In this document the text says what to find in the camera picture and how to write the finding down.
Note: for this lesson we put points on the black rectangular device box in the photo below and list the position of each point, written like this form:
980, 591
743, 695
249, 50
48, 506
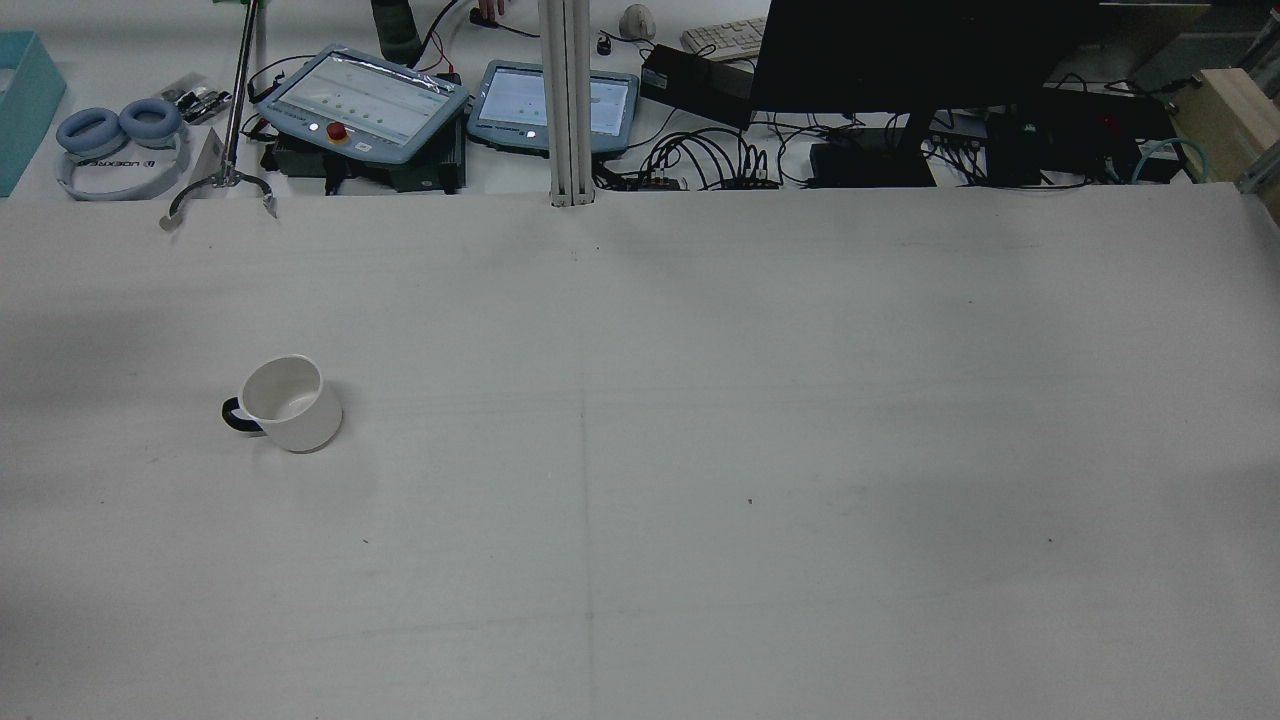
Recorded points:
695, 84

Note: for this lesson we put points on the metal stand with curved foot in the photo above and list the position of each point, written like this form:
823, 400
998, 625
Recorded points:
236, 120

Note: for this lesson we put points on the light wooden box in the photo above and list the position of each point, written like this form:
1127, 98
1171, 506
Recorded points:
1227, 120

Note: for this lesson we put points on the large teach pendant with red button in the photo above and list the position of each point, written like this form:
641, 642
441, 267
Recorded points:
362, 103

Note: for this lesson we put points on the white computer mouse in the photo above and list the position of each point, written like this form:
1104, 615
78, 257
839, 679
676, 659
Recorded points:
636, 21

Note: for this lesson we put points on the clear plastic bag with parts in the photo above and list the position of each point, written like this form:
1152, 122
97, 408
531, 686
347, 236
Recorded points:
198, 100

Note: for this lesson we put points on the black computer monitor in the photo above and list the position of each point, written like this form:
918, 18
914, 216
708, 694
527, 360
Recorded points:
920, 52

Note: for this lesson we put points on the white computer keyboard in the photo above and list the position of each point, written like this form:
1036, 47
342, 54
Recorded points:
724, 38

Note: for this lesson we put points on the black box under teach pendant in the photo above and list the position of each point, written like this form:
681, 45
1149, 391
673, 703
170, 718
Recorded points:
400, 172

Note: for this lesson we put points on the aluminium profile post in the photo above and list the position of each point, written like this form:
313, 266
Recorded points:
567, 100

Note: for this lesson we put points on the small blue teach pendant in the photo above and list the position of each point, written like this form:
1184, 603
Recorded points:
553, 106

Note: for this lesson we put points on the blue over-ear headphones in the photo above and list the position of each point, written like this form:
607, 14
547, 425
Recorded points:
118, 146

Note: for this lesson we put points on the black flat power adapter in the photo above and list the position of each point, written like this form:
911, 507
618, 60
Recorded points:
868, 165

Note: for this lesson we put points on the teal plastic box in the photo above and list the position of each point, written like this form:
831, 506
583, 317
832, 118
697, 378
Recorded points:
24, 105

